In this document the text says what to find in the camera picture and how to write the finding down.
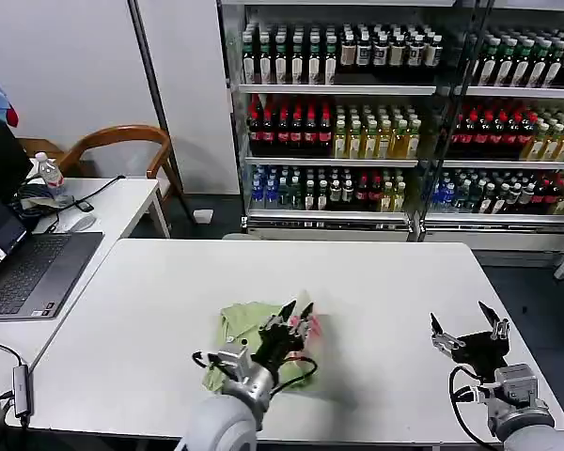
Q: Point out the grey computer mouse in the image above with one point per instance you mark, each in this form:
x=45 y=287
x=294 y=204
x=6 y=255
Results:
x=82 y=223

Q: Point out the white side desk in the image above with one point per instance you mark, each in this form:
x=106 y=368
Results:
x=122 y=202

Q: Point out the dark grey laptop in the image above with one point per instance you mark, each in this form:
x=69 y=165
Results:
x=37 y=268

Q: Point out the light green shirt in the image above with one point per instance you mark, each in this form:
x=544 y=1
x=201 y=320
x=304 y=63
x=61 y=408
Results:
x=244 y=319

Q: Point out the brown wooden chair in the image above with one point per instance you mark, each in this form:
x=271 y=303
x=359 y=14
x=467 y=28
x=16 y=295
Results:
x=122 y=131

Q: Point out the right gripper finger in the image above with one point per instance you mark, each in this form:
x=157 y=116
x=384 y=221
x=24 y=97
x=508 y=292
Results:
x=498 y=329
x=446 y=345

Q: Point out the clear plastic water bottle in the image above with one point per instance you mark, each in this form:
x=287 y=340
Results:
x=49 y=171

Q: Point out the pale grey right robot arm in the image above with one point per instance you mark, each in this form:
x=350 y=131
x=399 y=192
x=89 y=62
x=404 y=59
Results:
x=536 y=437

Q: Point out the leaning black metal pole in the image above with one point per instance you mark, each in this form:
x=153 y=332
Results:
x=157 y=94

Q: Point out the black monitor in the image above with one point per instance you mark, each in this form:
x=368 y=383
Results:
x=2 y=155

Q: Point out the small white box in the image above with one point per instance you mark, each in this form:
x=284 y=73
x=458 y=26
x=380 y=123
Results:
x=203 y=216

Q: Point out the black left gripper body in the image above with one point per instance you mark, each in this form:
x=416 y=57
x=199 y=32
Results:
x=277 y=345

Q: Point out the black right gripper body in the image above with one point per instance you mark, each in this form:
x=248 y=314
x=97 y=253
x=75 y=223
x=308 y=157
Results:
x=479 y=354

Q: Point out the glass-door shelf of bottles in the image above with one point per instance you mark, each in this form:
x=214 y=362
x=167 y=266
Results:
x=329 y=122
x=512 y=122

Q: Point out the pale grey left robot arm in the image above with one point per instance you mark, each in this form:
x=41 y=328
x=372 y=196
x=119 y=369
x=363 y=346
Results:
x=221 y=423

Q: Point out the small black phone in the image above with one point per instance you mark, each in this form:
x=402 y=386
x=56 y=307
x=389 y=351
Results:
x=84 y=206

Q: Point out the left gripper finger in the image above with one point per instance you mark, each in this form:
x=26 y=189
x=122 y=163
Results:
x=277 y=321
x=302 y=326

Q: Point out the grey usb hub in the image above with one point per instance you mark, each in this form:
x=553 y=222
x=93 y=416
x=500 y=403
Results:
x=21 y=390

